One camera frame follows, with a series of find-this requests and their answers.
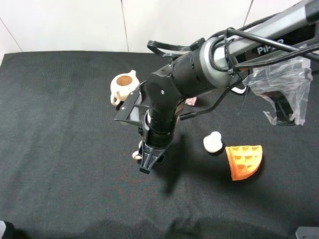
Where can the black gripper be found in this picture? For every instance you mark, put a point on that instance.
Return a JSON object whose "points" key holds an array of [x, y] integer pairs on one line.
{"points": [[157, 133]]}

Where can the beige ceramic cup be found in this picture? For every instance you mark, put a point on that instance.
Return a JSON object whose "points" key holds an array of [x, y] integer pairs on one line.
{"points": [[137, 155]]}

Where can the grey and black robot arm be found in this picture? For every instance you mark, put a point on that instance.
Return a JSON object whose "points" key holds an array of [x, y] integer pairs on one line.
{"points": [[220, 62]]}

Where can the glass bottle of pink pills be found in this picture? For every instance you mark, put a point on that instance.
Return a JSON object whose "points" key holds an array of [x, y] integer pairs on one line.
{"points": [[191, 101]]}

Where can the beige ceramic teapot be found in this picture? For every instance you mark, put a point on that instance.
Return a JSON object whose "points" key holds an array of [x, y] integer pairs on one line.
{"points": [[122, 85]]}

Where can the orange waffle wedge toy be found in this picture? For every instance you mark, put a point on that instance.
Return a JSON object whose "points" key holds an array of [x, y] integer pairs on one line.
{"points": [[244, 161]]}

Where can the black table cloth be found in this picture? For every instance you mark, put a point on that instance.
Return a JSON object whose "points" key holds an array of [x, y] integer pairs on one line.
{"points": [[66, 167]]}

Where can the black and white eraser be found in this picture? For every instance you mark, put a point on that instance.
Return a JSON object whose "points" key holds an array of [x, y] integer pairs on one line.
{"points": [[240, 89]]}

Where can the clear plastic wrap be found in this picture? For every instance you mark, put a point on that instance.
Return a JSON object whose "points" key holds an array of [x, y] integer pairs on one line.
{"points": [[286, 87]]}

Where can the grey device bottom right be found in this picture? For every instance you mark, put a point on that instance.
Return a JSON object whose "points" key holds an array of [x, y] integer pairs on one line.
{"points": [[307, 233]]}

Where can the grey device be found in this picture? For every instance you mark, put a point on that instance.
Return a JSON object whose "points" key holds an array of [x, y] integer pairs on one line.
{"points": [[2, 229], [307, 233]]}

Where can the grey device bottom left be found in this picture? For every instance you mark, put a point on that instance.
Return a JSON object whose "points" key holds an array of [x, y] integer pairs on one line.
{"points": [[2, 229]]}

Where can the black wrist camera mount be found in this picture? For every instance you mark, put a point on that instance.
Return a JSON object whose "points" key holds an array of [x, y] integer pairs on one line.
{"points": [[132, 111]]}

